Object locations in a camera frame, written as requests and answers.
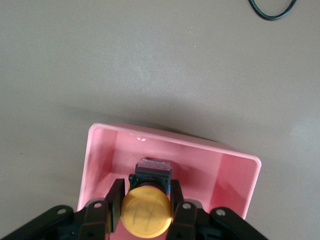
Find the pink plastic box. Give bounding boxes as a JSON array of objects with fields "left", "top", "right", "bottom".
[{"left": 76, "top": 122, "right": 263, "bottom": 240}]

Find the yellow push button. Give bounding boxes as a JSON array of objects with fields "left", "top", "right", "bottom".
[{"left": 121, "top": 157, "right": 175, "bottom": 239}]

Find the black looped table cable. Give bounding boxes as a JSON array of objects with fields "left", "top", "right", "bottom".
[{"left": 248, "top": 0, "right": 299, "bottom": 22}]

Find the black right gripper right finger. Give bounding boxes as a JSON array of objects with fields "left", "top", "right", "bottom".
[{"left": 164, "top": 179, "right": 270, "bottom": 240}]

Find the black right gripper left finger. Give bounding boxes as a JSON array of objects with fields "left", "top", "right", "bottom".
[{"left": 0, "top": 177, "right": 126, "bottom": 240}]

